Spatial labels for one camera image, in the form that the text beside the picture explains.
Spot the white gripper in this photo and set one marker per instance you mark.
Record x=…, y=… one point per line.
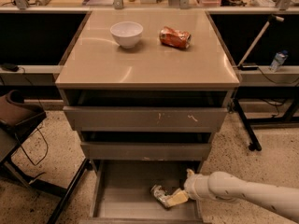
x=193, y=187

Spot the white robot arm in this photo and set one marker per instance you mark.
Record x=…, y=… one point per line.
x=221, y=186

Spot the bottom grey open drawer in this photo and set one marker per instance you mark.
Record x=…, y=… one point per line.
x=122, y=193

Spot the middle grey drawer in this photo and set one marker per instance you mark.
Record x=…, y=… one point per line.
x=146, y=146

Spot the grey drawer cabinet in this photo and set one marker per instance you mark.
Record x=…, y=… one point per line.
x=99, y=72

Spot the top grey drawer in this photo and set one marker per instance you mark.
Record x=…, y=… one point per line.
x=145, y=119

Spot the crushed orange soda can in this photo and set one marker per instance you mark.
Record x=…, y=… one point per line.
x=175, y=38

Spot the black box right ledge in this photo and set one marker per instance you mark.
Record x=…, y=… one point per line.
x=248, y=66

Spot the plastic water bottle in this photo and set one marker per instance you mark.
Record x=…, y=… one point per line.
x=278, y=60

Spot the white ceramic bowl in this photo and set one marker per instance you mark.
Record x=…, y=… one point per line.
x=127, y=33

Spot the black power adapter left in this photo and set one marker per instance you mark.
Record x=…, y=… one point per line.
x=9, y=67

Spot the black table leg frame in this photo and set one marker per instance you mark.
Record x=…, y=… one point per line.
x=288, y=118

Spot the white stick black handle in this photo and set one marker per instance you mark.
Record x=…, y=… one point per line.
x=271, y=19

